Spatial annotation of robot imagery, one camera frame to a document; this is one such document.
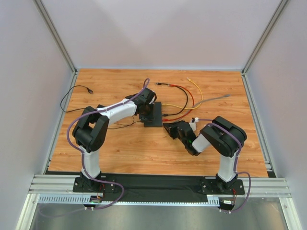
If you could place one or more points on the aluminium front frame rail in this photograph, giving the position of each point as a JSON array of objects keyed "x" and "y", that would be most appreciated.
[{"x": 63, "y": 184}]

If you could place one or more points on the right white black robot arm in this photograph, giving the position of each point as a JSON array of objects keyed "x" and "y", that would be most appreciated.
[{"x": 200, "y": 133}]

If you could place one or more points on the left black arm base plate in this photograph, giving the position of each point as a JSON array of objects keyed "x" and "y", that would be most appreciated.
[{"x": 86, "y": 185}]

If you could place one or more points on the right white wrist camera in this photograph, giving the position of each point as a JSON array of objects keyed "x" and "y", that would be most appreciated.
[{"x": 193, "y": 123}]

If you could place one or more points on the black cloth strip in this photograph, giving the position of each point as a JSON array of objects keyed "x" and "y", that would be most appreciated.
[{"x": 157, "y": 188}]

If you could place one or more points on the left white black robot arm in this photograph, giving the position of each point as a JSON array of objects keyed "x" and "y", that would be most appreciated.
[{"x": 91, "y": 127}]

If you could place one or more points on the slotted grey cable duct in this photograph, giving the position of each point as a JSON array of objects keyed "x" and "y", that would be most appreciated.
[{"x": 87, "y": 200}]

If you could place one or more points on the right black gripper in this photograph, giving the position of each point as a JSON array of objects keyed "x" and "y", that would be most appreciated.
[{"x": 176, "y": 129}]

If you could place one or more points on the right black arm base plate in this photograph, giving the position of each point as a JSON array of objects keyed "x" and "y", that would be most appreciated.
[{"x": 216, "y": 186}]

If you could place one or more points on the black network switch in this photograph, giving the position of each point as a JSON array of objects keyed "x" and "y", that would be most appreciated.
[{"x": 154, "y": 118}]

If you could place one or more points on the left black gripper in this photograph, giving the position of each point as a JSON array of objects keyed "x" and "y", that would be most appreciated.
[{"x": 146, "y": 109}]

